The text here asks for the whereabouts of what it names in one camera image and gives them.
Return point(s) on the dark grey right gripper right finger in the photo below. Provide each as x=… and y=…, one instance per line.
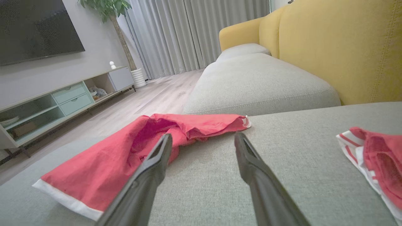
x=267, y=194

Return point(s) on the green indoor tree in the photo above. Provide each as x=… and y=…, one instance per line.
x=106, y=8

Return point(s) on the small grey sofa seat cushion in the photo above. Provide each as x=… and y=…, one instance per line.
x=241, y=50

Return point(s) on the white ribbed plant pot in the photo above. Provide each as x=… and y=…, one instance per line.
x=138, y=78

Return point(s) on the yellow sofa armrest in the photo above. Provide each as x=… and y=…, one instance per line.
x=238, y=33

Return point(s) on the wide yellow sofa backrest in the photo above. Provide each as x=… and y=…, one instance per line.
x=345, y=47

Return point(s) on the red white striped jersey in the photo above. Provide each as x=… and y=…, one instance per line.
x=380, y=160

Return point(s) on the grey toy in cabinet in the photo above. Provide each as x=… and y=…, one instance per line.
x=98, y=93

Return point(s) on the red garment with white band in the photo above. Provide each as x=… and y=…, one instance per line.
x=103, y=166

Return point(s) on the small white figurine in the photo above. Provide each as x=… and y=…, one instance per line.
x=112, y=65

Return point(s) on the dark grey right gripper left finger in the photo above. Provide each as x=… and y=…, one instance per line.
x=141, y=185

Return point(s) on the grey pleated curtain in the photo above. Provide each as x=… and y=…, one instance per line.
x=188, y=34

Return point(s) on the brown box in cabinet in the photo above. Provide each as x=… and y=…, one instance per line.
x=25, y=129

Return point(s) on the stacked plates in cabinet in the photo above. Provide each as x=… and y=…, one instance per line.
x=8, y=121

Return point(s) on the white mint TV cabinet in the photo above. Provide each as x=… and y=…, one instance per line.
x=72, y=97

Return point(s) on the narrow yellow sofa backrest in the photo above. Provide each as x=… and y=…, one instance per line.
x=270, y=31

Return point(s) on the large grey sofa seat cushion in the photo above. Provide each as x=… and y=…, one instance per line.
x=298, y=157

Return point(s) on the black flat screen television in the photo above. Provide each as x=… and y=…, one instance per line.
x=34, y=28

